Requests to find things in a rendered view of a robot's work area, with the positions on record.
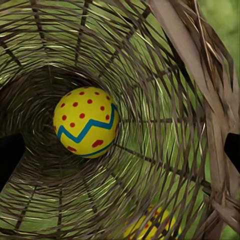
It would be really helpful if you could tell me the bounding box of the wicker basket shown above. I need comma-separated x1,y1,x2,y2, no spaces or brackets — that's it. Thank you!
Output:
0,0,240,240

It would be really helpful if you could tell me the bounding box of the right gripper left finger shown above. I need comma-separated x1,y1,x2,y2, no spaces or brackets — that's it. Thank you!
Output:
0,133,26,192

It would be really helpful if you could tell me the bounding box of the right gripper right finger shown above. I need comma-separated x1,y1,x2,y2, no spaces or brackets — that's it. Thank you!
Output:
223,133,240,173

